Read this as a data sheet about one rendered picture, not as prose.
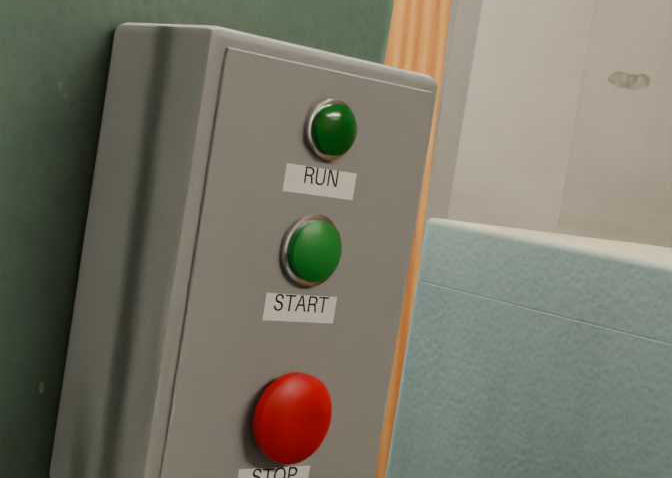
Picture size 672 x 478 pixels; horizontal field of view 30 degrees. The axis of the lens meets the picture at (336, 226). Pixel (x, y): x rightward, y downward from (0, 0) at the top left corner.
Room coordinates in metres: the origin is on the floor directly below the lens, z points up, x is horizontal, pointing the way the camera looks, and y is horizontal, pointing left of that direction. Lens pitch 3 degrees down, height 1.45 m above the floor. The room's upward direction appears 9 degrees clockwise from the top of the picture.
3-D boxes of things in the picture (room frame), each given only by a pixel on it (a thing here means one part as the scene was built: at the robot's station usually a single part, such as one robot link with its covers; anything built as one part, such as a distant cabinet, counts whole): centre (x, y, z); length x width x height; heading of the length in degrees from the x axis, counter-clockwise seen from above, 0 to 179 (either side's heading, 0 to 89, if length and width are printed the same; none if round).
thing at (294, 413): (0.41, 0.00, 1.36); 0.03 x 0.01 x 0.03; 131
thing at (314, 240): (0.41, 0.01, 1.42); 0.02 x 0.01 x 0.02; 131
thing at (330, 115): (0.41, 0.01, 1.46); 0.02 x 0.01 x 0.02; 131
